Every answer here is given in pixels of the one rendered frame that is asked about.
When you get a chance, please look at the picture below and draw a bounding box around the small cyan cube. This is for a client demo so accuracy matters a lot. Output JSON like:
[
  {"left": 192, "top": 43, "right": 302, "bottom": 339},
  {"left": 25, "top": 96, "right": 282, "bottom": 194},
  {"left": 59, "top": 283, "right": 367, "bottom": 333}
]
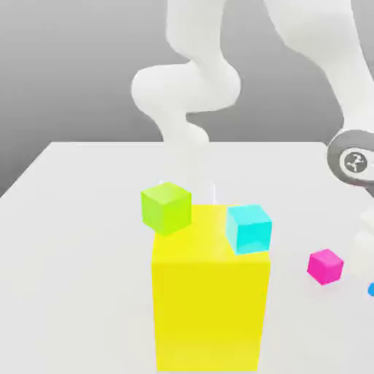
[{"left": 225, "top": 203, "right": 273, "bottom": 256}]

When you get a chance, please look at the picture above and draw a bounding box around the large yellow box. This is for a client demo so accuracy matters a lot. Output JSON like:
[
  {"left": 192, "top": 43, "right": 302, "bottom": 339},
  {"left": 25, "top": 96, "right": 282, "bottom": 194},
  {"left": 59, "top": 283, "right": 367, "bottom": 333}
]
[{"left": 150, "top": 203, "right": 272, "bottom": 373}]

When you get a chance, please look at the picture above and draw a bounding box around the small magenta cube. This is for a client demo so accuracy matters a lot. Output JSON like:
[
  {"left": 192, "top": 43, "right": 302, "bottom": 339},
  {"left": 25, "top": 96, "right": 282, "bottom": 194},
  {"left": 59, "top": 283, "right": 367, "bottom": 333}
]
[{"left": 306, "top": 248, "right": 345, "bottom": 286}]

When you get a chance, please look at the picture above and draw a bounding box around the small lime green cube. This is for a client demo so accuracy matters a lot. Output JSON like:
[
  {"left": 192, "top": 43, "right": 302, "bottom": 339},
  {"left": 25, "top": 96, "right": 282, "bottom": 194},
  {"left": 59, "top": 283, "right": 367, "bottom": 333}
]
[{"left": 140, "top": 181, "right": 193, "bottom": 237}]

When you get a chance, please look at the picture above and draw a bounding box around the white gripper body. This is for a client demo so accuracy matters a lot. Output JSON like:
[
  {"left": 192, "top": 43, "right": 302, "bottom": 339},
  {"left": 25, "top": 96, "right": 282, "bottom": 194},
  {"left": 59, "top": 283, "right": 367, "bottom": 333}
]
[{"left": 351, "top": 229, "right": 374, "bottom": 277}]

